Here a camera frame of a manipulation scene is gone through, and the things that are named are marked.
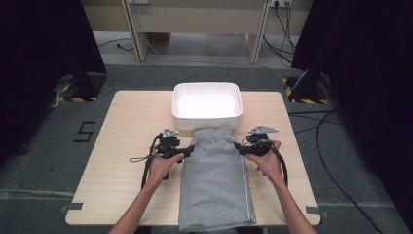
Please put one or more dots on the person's right hand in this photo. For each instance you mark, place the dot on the person's right hand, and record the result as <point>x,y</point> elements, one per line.
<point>271,165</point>

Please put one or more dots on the black stand base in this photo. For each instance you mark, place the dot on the black stand base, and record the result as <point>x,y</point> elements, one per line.
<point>307,90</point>
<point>91,85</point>

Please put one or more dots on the black curtain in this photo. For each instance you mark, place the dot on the black curtain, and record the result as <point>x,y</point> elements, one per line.
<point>373,65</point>
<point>32,48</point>

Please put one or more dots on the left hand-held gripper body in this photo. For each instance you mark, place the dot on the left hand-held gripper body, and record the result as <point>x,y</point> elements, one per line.
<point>168,146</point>

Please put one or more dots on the white plastic bin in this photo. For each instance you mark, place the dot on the white plastic bin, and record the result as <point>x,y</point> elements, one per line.
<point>207,122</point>

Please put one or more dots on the grey shorts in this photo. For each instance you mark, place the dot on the grey shorts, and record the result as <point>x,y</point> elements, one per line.
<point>214,175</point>

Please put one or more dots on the beige desk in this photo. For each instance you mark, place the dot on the beige desk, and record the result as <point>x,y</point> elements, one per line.
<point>195,16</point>

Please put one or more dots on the white wall socket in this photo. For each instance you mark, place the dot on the white wall socket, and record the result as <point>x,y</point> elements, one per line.
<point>139,1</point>
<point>281,2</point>

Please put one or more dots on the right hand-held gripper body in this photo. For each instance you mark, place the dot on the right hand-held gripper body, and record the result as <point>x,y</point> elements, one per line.
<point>259,146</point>

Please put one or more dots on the person's left hand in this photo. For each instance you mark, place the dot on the person's left hand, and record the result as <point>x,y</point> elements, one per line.
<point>160,169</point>

